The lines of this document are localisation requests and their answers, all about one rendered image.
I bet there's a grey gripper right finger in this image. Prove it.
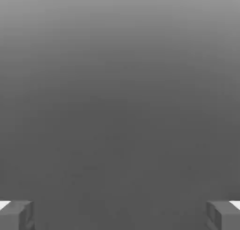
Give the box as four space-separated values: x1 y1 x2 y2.
205 200 240 230

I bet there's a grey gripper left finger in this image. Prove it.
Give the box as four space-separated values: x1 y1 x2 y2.
0 200 35 230

